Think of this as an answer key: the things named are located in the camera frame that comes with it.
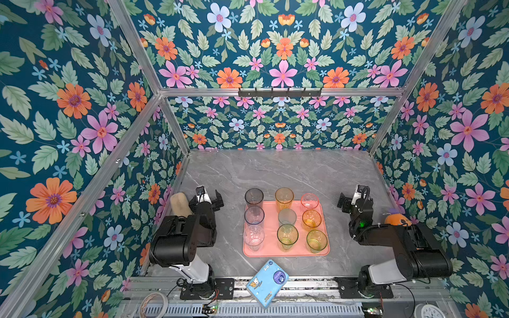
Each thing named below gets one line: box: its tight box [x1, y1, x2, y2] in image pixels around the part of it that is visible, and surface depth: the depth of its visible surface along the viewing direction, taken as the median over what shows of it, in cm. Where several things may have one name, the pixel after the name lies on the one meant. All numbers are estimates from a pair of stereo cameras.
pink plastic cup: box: [300, 192, 320, 209], surface depth 96 cm
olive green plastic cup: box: [276, 223, 299, 251], surface depth 77 cm
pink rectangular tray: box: [242, 200, 331, 258], surface depth 84 cm
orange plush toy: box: [384, 213, 412, 226], surface depth 85 cm
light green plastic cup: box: [306, 229, 329, 254], surface depth 85 cm
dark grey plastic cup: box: [244, 187, 265, 205], surface depth 87 cm
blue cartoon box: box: [245, 259, 289, 309], surface depth 72 cm
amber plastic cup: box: [302, 209, 322, 230], surface depth 89 cm
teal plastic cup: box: [278, 208, 297, 228], surface depth 88 cm
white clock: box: [413, 300, 446, 318], surface depth 68 cm
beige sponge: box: [169, 192, 194, 218], surface depth 95 cm
